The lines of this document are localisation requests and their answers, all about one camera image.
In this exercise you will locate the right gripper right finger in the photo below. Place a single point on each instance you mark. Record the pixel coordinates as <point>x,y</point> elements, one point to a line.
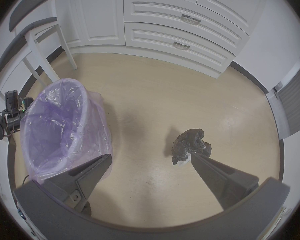
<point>222,184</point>

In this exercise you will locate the white trash bin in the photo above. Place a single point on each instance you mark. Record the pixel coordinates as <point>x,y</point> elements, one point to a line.
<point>85,109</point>

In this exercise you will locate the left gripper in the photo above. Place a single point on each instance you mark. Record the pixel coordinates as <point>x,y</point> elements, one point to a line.
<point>13,122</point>

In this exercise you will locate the white wardrobe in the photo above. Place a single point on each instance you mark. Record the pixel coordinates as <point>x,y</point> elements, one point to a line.
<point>165,21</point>

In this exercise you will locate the purple plastic bag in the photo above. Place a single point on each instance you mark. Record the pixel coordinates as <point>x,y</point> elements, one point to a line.
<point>65,124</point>

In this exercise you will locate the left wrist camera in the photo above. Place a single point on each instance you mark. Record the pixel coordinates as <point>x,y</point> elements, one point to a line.
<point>27,102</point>

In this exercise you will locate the white chair with grey cushions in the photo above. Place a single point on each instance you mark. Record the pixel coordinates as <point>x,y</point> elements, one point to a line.
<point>37,46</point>

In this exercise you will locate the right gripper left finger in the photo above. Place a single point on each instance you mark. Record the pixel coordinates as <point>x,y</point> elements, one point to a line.
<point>87,176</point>

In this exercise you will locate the crumpled black plastic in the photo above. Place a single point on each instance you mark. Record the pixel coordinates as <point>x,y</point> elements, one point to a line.
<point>187,141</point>

